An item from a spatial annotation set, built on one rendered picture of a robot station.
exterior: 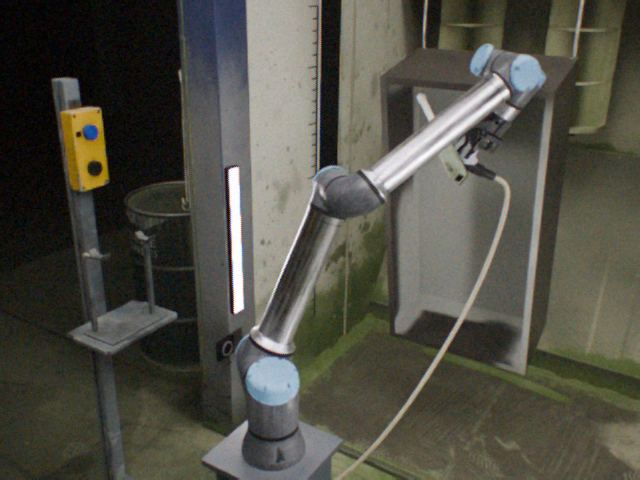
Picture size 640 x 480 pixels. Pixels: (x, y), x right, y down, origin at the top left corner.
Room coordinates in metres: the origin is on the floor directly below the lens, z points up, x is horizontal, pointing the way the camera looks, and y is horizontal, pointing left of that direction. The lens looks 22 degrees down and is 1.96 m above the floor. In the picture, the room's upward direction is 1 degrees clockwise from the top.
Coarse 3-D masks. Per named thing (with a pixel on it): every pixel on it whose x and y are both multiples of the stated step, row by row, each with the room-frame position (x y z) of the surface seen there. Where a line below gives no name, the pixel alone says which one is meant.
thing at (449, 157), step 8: (424, 96) 2.35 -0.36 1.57; (424, 104) 2.31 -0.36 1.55; (448, 152) 2.01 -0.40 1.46; (456, 152) 2.03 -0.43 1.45; (448, 160) 1.99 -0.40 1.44; (456, 160) 1.97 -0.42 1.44; (448, 168) 1.94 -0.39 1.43; (456, 168) 1.93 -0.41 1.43; (464, 168) 1.95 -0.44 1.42; (472, 168) 2.05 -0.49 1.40; (480, 168) 2.06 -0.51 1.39; (456, 176) 1.93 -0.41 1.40; (464, 176) 1.93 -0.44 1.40; (480, 176) 2.07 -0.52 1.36; (488, 176) 2.07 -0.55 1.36
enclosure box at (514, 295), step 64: (448, 64) 2.45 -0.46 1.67; (576, 64) 2.36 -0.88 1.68; (384, 128) 2.42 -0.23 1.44; (512, 128) 2.55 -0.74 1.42; (448, 192) 2.73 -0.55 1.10; (512, 192) 2.59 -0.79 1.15; (448, 256) 2.79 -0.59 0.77; (512, 256) 2.63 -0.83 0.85; (448, 320) 2.68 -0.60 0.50; (512, 320) 2.65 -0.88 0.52
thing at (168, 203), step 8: (168, 184) 3.53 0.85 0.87; (176, 184) 3.54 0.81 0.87; (184, 184) 3.54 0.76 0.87; (144, 192) 3.40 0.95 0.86; (152, 192) 3.40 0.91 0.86; (160, 192) 3.41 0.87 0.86; (168, 192) 3.41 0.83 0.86; (176, 192) 3.42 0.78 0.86; (184, 192) 3.42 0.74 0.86; (128, 200) 3.25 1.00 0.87; (136, 200) 3.26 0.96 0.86; (144, 200) 3.28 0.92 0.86; (152, 200) 3.28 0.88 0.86; (160, 200) 3.28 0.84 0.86; (168, 200) 3.28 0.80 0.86; (176, 200) 3.27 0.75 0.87; (184, 200) 3.28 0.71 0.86; (136, 208) 3.13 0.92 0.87; (144, 208) 3.15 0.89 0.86; (152, 208) 3.15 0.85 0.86; (160, 208) 3.15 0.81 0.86; (168, 208) 3.15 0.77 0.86; (176, 208) 3.15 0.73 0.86
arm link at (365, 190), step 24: (504, 72) 1.79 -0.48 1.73; (528, 72) 1.78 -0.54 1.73; (480, 96) 1.76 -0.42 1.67; (504, 96) 1.77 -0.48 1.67; (432, 120) 1.77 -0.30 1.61; (456, 120) 1.74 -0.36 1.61; (480, 120) 1.78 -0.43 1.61; (408, 144) 1.73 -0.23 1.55; (432, 144) 1.72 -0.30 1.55; (360, 168) 1.73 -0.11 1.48; (384, 168) 1.70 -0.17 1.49; (408, 168) 1.70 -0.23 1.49; (336, 192) 1.70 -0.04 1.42; (360, 192) 1.67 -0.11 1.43; (384, 192) 1.68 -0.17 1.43
